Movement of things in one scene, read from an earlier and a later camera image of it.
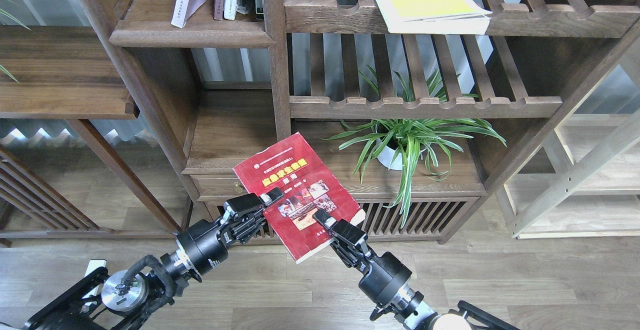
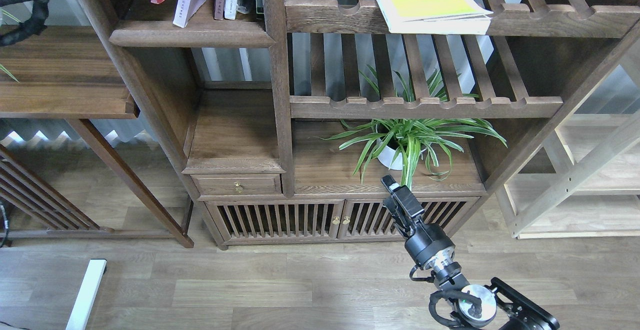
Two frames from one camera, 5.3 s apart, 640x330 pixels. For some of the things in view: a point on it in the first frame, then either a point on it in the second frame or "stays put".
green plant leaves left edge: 13,17 stays put
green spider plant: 399,143 stays put
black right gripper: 384,278 to 430,244
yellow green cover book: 424,2 stays put
